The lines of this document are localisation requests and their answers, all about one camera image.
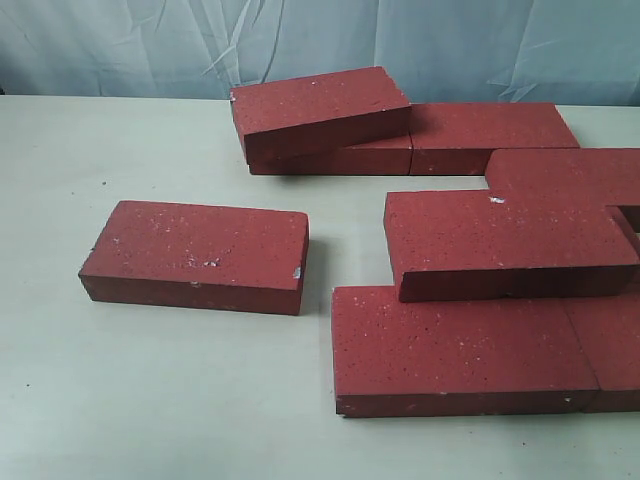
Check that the front left base brick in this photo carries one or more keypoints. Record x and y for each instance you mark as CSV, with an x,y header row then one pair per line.
x,y
498,357

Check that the front right base brick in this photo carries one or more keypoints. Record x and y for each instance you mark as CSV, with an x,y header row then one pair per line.
x,y
608,331

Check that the back left base brick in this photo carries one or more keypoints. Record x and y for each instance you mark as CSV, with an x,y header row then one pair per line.
x,y
390,157

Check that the pale blue backdrop cloth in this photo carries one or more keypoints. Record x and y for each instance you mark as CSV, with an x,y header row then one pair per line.
x,y
565,52

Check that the red brick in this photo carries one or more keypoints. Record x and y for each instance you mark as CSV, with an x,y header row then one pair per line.
x,y
318,114
604,176
477,245
199,256

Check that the back right base brick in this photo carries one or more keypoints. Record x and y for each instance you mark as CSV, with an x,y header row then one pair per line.
x,y
457,139

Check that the red brick top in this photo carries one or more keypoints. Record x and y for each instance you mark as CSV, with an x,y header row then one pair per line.
x,y
318,114

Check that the hidden centre base brick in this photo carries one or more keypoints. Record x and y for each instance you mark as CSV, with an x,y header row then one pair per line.
x,y
625,226

